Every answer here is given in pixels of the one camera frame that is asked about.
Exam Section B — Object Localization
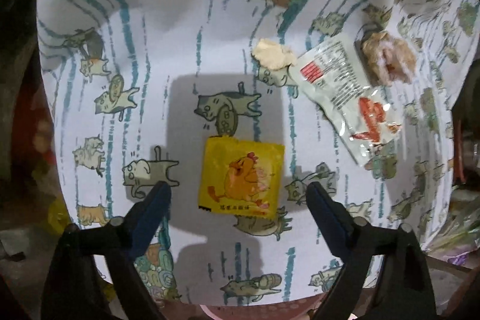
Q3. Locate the beige crumpled paper scrap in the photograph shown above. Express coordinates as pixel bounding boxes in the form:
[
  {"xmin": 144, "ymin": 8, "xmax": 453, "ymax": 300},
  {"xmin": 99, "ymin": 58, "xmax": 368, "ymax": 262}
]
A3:
[{"xmin": 251, "ymin": 38, "xmax": 298, "ymax": 71}]

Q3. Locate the crumpled brown tissue ball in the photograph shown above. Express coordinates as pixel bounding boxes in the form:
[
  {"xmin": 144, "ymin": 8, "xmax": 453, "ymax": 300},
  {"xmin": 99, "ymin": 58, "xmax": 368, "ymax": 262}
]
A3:
[{"xmin": 361, "ymin": 31, "xmax": 416, "ymax": 86}]

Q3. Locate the yellow chicken seasoning packet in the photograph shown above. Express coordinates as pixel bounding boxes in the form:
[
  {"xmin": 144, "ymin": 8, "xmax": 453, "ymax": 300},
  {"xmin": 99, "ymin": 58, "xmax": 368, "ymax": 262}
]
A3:
[{"xmin": 198, "ymin": 136, "xmax": 285, "ymax": 219}]

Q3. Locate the pink perforated plastic basket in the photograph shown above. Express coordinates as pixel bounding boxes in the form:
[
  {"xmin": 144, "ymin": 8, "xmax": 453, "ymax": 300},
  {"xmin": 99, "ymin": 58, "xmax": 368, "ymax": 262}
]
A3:
[{"xmin": 200, "ymin": 295, "xmax": 323, "ymax": 320}]

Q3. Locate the white red-print sauce packet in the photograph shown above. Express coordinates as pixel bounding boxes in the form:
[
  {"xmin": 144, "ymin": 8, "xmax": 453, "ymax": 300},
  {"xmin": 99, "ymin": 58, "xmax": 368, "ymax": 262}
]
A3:
[{"xmin": 288, "ymin": 33, "xmax": 403, "ymax": 166}]

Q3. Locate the cat-print white cloth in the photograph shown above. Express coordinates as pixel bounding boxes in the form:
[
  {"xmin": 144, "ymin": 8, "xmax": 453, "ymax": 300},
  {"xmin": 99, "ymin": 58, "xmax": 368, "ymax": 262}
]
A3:
[{"xmin": 37, "ymin": 0, "xmax": 479, "ymax": 306}]

